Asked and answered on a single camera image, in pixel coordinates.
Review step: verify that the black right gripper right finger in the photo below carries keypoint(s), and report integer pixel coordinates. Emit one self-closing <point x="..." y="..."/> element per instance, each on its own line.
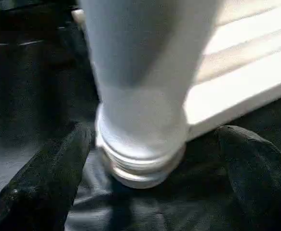
<point x="265" y="178"/>

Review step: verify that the white plastic table leg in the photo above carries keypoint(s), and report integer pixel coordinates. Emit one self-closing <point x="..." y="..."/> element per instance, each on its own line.
<point x="140" y="96"/>

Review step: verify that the black plastic mat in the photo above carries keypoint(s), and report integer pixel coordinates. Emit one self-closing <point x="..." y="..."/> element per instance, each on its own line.
<point x="29" y="86"/>

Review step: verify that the white plastic table top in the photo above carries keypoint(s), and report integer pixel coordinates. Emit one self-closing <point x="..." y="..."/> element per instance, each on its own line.
<point x="246" y="72"/>

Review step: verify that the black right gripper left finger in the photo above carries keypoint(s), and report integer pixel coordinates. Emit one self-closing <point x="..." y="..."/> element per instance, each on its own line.
<point x="44" y="183"/>

